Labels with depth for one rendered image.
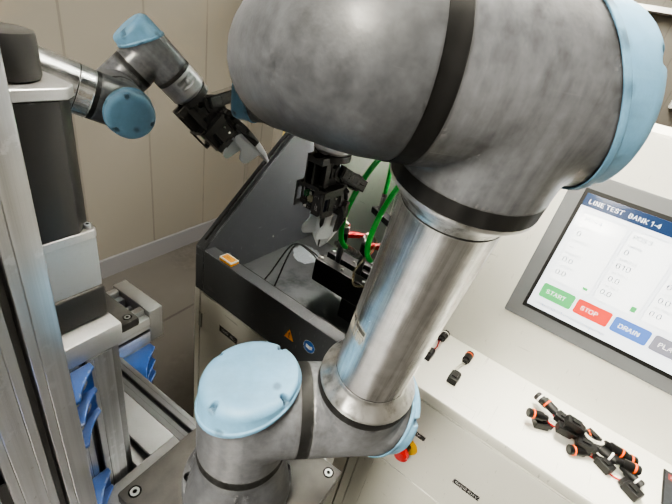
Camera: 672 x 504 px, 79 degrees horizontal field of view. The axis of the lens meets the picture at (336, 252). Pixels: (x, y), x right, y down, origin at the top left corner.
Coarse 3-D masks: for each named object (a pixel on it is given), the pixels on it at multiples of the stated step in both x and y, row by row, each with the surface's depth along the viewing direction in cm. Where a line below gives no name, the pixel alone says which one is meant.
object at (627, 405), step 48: (528, 240) 93; (480, 288) 100; (480, 336) 101; (528, 336) 95; (576, 384) 91; (624, 384) 86; (432, 432) 90; (624, 432) 87; (384, 480) 105; (432, 480) 95; (480, 480) 86; (528, 480) 79
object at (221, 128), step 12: (204, 84) 81; (204, 96) 81; (180, 108) 83; (192, 108) 82; (204, 108) 84; (216, 108) 85; (192, 120) 84; (204, 120) 84; (216, 120) 84; (228, 120) 86; (192, 132) 87; (204, 132) 85; (216, 132) 85; (228, 132) 87; (204, 144) 91; (216, 144) 86; (228, 144) 87
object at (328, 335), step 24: (216, 264) 120; (240, 264) 119; (216, 288) 124; (240, 288) 117; (264, 288) 112; (240, 312) 121; (264, 312) 113; (288, 312) 107; (312, 312) 107; (264, 336) 117; (312, 336) 104; (336, 336) 101; (312, 360) 107
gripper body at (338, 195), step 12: (312, 156) 72; (324, 156) 76; (348, 156) 74; (312, 168) 75; (324, 168) 75; (336, 168) 77; (300, 180) 77; (312, 180) 74; (324, 180) 74; (336, 180) 78; (312, 192) 76; (324, 192) 74; (336, 192) 76; (348, 192) 79; (312, 204) 76; (324, 204) 77; (336, 204) 79; (324, 216) 77
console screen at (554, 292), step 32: (576, 192) 87; (608, 192) 84; (640, 192) 81; (576, 224) 87; (608, 224) 84; (640, 224) 81; (544, 256) 91; (576, 256) 88; (608, 256) 85; (640, 256) 82; (544, 288) 92; (576, 288) 88; (608, 288) 85; (640, 288) 82; (544, 320) 93; (576, 320) 89; (608, 320) 86; (640, 320) 83; (608, 352) 87; (640, 352) 83
